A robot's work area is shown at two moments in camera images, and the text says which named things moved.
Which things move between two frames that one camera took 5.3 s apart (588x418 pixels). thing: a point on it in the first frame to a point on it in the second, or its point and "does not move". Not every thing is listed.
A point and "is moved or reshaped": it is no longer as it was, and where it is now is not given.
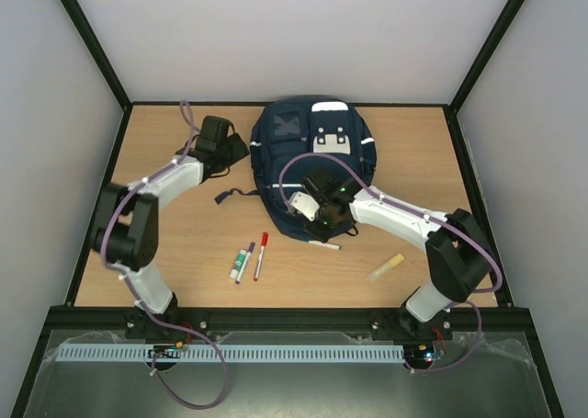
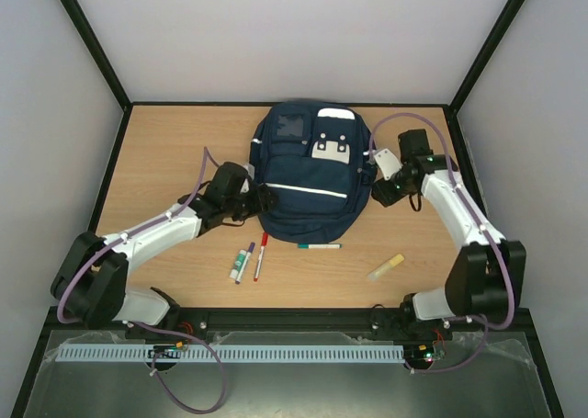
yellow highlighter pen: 384,268 does not move
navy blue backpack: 293,136 does not move
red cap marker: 264,242 does not move
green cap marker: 332,246 is moved or reshaped
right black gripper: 319,230 to 383,193
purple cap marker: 244,263 does not move
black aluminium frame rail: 505,321 does not move
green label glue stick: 234,272 does not move
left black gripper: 242,150 to 262,202
